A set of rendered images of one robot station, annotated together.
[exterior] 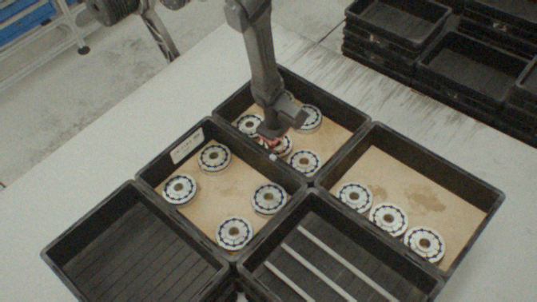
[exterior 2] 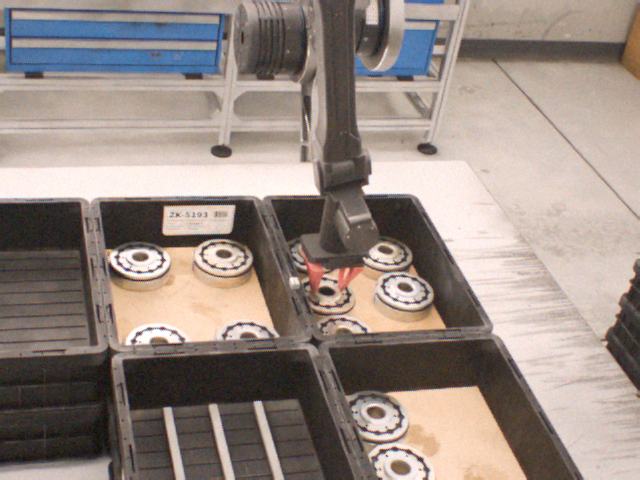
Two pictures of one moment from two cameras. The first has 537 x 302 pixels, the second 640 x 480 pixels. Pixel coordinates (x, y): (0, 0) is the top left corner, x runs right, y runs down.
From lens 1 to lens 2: 0.70 m
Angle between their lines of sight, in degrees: 25
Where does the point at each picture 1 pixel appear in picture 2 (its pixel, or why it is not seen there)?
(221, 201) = (182, 313)
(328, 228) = (299, 434)
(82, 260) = not seen: outside the picture
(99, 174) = not seen: hidden behind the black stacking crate
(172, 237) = (76, 309)
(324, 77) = (505, 301)
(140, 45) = not seen: hidden behind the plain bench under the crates
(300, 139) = (371, 316)
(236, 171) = (240, 296)
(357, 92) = (541, 346)
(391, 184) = (455, 446)
